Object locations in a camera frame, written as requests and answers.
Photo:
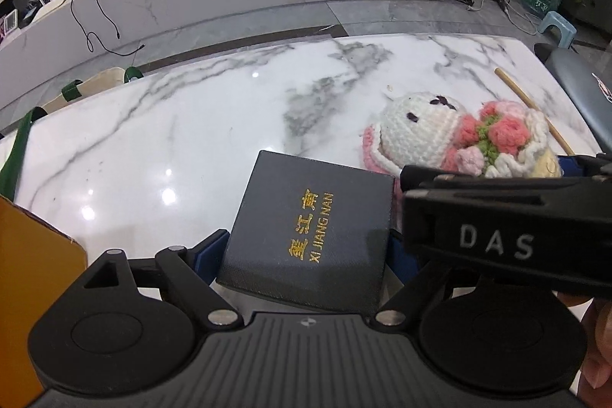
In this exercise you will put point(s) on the orange-edged white storage box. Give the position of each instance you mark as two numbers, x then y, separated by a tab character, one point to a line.
28	283

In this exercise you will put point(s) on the small desk clock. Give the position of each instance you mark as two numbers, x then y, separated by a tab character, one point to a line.
9	25

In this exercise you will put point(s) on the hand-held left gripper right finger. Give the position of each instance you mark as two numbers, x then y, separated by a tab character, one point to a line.
401	260

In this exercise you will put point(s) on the white marble desktop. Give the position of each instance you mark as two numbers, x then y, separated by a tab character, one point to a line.
191	126

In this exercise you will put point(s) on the crochet rabbit doll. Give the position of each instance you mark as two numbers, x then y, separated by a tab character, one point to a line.
430	131

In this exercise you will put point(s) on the grey upholstered chair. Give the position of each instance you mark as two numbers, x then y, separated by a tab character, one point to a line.
583	87

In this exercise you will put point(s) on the cream tote bag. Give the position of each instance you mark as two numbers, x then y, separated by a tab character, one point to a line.
100	83

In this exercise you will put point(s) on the small blue plastic stool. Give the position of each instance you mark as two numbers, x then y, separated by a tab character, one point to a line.
559	21

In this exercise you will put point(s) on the dark grey gift box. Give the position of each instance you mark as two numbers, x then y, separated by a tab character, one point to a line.
287	207

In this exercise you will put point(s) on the person's right hand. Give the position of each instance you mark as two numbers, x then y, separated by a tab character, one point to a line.
597	341

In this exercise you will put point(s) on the wooden stick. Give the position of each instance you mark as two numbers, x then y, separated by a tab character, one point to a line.
521	95

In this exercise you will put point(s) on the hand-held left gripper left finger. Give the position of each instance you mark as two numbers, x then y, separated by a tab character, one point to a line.
210	255

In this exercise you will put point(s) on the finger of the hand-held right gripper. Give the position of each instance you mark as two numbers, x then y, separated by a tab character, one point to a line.
478	187
570	165

